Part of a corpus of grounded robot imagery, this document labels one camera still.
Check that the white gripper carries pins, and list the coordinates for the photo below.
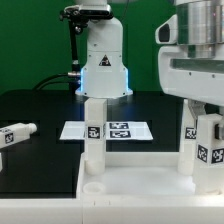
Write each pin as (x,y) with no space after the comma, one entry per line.
(197,79)

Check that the white square desk top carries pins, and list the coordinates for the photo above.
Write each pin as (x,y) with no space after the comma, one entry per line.
(146,175)

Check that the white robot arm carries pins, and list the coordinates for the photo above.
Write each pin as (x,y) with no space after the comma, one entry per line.
(200,25)

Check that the white marker base sheet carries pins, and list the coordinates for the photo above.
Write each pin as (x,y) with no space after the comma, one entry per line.
(115,130)

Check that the white front fence bar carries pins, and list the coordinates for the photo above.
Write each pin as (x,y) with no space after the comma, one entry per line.
(195,210)

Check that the white left fence piece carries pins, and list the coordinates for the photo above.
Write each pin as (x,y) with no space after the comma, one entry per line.
(1,163)

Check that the black camera on stand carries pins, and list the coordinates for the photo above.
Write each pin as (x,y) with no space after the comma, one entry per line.
(78,17)

